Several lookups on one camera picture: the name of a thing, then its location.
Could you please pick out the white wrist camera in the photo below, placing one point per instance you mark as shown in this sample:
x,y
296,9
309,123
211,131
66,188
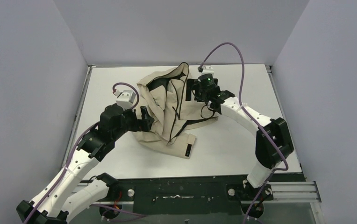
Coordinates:
x,y
206,69
126,99

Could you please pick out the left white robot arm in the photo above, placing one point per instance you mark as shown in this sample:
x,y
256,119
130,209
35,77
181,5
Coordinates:
x,y
57,203

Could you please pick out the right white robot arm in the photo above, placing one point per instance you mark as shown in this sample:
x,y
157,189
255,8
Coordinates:
x,y
273,141

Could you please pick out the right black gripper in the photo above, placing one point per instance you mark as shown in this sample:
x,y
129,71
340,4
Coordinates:
x,y
194,84

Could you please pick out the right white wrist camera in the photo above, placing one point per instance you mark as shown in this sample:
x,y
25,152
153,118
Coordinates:
x,y
206,69

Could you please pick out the beige jacket with black lining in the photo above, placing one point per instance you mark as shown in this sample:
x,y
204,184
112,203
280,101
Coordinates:
x,y
174,110

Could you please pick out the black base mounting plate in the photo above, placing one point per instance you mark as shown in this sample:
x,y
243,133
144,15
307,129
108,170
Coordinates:
x,y
192,207

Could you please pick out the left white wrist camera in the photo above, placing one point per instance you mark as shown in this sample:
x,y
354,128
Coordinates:
x,y
126,99

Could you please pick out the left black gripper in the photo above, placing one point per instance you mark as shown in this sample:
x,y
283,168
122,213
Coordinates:
x,y
139,122

